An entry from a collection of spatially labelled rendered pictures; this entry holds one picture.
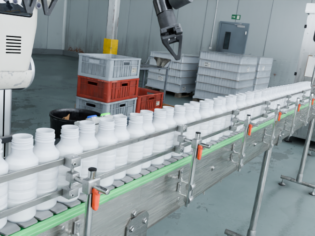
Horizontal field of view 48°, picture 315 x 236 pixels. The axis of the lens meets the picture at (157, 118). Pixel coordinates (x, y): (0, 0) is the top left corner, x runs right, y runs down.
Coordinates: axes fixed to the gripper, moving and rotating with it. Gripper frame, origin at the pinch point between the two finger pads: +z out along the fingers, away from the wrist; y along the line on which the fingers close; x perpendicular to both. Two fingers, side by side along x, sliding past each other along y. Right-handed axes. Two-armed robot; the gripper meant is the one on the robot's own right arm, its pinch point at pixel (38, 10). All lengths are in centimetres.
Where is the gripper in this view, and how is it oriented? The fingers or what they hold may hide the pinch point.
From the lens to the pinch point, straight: 87.7
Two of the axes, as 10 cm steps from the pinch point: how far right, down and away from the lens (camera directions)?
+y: 8.2, 2.3, -5.2
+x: 5.5, -1.2, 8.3
